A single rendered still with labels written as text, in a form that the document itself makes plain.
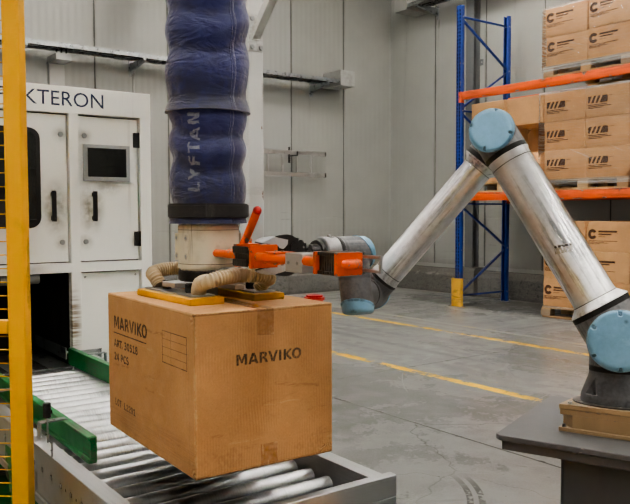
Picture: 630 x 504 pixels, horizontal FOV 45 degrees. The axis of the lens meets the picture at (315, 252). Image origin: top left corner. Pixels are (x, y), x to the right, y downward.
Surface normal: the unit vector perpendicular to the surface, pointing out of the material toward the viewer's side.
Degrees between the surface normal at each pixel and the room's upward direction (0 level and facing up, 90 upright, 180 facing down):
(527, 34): 90
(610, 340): 89
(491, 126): 79
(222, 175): 74
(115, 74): 90
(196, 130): 110
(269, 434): 90
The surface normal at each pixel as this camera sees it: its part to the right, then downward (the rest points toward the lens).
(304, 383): 0.56, 0.04
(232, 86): 0.75, 0.21
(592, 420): -0.55, 0.04
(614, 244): -0.79, 0.07
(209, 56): 0.27, -0.24
